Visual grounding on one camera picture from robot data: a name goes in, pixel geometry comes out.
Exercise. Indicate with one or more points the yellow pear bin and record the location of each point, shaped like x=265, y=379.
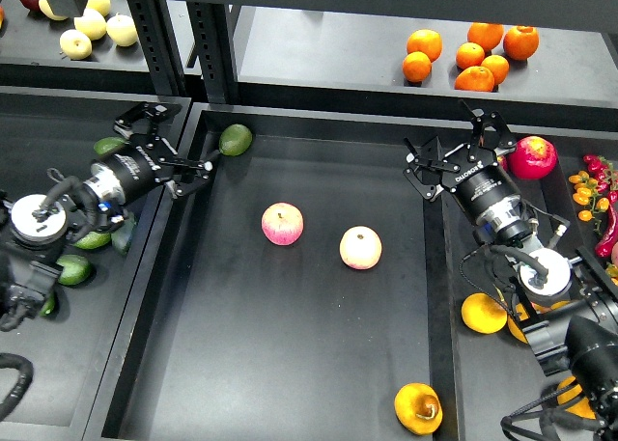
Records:
x=482, y=314
x=514, y=322

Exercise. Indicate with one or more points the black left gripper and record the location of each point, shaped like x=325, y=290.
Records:
x=147, y=161

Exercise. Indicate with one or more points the pale yellow apple slice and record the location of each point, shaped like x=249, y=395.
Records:
x=48, y=12

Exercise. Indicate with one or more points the orange front bottom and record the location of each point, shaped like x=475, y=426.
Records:
x=476, y=79

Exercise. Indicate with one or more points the orange right middle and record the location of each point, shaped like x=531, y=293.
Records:
x=498, y=66

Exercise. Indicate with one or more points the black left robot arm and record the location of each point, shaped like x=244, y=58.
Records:
x=36, y=228

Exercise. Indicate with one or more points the green avocado upper left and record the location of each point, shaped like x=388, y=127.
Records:
x=108, y=144

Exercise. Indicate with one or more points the pale yellow apple front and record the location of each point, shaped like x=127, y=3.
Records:
x=75, y=45

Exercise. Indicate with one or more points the green avocado bin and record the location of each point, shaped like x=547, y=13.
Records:
x=93, y=241
x=75, y=270

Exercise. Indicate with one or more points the black shelf upright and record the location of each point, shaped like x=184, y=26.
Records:
x=189, y=48

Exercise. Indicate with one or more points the orange lower left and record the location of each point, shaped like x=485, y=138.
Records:
x=416, y=67

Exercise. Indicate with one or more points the pink red apple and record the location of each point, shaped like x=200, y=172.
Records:
x=282, y=223

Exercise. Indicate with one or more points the orange top middle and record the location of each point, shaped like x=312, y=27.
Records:
x=486, y=35

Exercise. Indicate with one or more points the cherry tomato vine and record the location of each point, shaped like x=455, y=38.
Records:
x=595, y=187

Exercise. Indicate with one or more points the yellow pear in tray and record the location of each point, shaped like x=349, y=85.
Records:
x=418, y=408

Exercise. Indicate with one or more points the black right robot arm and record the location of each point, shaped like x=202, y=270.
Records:
x=564, y=306

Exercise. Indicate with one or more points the orange top left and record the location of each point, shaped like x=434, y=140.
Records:
x=426, y=41

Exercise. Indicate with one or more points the green avocado at tray corner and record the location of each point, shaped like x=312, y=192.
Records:
x=235, y=140

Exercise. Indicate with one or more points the red apple right bin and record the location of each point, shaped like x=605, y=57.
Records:
x=533, y=158

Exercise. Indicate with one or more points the orange top right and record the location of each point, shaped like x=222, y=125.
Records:
x=521, y=42

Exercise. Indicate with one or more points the black centre tray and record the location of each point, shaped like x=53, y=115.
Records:
x=242, y=339

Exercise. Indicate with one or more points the small orange middle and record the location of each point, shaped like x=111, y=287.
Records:
x=469, y=54

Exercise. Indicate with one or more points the dark avocado by tray wall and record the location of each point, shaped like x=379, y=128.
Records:
x=122, y=238

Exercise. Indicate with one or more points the pale yellow pink apple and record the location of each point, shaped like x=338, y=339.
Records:
x=360, y=248

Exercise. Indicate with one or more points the red chili pepper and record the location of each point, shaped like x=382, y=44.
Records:
x=605, y=245

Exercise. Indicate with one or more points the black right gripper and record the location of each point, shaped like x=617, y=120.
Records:
x=470, y=173

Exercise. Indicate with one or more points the green avocado left bin middle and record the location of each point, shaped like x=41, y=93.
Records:
x=93, y=241

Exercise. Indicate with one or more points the yellow pear bottom right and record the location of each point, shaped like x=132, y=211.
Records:
x=572, y=400

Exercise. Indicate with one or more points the green avocado left bin lower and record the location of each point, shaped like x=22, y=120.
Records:
x=75, y=270

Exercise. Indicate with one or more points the pale yellow apple back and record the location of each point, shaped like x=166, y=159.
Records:
x=103, y=7

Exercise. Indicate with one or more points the pale yellow apple middle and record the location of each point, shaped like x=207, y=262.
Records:
x=91, y=23

